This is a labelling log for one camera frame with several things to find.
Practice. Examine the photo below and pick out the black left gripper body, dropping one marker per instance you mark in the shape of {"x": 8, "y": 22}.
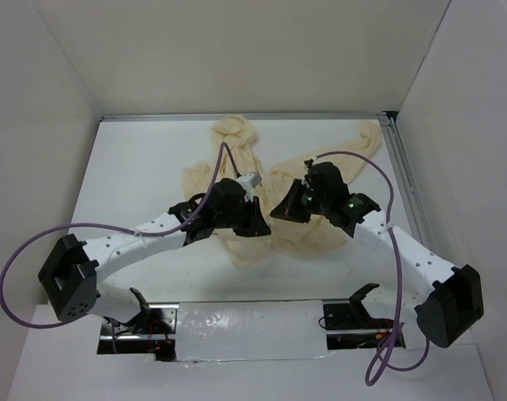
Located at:
{"x": 238, "y": 220}

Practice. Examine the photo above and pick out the white taped front board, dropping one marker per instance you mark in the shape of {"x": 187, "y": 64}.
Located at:
{"x": 249, "y": 331}

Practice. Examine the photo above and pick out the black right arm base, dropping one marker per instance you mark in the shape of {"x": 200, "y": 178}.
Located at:
{"x": 349, "y": 325}

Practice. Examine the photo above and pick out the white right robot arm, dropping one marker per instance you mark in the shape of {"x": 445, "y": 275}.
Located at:
{"x": 452, "y": 296}

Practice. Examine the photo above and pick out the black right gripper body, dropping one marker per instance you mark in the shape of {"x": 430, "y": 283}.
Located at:
{"x": 320, "y": 202}

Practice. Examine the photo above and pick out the aluminium frame rail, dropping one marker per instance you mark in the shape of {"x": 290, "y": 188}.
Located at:
{"x": 135, "y": 174}

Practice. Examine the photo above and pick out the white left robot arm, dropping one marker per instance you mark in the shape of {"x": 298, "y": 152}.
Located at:
{"x": 74, "y": 273}

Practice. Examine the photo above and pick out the cream yellow jacket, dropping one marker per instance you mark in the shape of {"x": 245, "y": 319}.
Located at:
{"x": 315, "y": 238}

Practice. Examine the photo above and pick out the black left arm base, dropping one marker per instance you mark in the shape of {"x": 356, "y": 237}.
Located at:
{"x": 153, "y": 326}

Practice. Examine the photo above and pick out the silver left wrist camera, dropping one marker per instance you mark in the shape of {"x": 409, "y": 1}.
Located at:
{"x": 249, "y": 181}

